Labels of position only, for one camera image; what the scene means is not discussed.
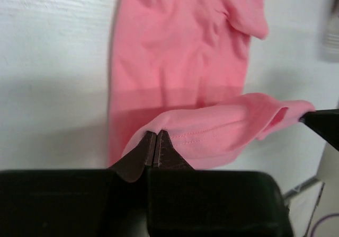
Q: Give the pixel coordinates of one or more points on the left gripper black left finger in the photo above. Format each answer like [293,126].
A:
[86,202]

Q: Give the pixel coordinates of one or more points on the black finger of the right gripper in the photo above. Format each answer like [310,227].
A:
[325,123]

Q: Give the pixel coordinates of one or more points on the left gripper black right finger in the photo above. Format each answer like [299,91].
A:
[183,201]

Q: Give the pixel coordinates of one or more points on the pink t shirt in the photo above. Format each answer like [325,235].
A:
[180,66]

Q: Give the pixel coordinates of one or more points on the white plastic basket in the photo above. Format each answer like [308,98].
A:
[328,49]

